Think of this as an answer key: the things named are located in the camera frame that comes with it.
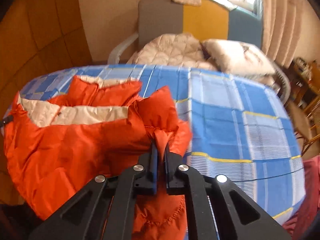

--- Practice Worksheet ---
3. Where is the grey yellow blue headboard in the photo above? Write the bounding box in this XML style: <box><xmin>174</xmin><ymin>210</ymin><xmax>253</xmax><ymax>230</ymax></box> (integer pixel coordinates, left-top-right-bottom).
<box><xmin>138</xmin><ymin>0</ymin><xmax>263</xmax><ymax>49</ymax></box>

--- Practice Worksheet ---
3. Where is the wooden wardrobe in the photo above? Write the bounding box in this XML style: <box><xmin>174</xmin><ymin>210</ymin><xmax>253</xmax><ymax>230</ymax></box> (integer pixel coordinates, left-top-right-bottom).
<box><xmin>0</xmin><ymin>0</ymin><xmax>93</xmax><ymax>205</ymax></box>

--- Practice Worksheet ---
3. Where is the white plastic chair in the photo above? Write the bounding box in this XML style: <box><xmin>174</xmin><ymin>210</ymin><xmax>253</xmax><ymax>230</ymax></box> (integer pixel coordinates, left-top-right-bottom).
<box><xmin>107</xmin><ymin>32</ymin><xmax>139</xmax><ymax>64</ymax></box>

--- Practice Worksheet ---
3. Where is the beige quilted garment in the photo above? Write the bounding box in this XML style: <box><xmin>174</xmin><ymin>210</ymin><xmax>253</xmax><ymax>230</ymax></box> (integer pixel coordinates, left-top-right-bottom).
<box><xmin>129</xmin><ymin>33</ymin><xmax>217</xmax><ymax>71</ymax></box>

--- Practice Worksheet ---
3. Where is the beige curtain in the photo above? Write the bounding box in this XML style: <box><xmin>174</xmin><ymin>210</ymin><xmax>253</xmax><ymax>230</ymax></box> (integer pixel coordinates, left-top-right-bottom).
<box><xmin>261</xmin><ymin>0</ymin><xmax>304</xmax><ymax>68</ymax></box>

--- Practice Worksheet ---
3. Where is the beige quilted pillow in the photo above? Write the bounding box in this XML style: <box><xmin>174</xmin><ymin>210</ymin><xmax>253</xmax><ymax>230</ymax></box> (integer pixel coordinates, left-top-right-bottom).
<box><xmin>202</xmin><ymin>39</ymin><xmax>275</xmax><ymax>76</ymax></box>

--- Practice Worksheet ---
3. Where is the cluttered wooden desk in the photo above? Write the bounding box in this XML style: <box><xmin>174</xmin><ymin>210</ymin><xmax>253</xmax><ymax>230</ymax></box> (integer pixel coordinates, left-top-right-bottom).
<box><xmin>289</xmin><ymin>57</ymin><xmax>319</xmax><ymax>109</ymax></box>

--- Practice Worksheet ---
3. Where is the orange down jacket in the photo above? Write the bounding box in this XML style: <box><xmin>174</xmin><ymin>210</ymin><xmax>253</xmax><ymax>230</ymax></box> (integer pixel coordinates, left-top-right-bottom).
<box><xmin>2</xmin><ymin>76</ymin><xmax>193</xmax><ymax>240</ymax></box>

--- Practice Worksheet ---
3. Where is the blue plaid bed sheet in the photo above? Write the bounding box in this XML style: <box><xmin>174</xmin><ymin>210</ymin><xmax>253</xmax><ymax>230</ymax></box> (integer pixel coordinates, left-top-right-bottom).
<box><xmin>13</xmin><ymin>65</ymin><xmax>305</xmax><ymax>239</ymax></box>

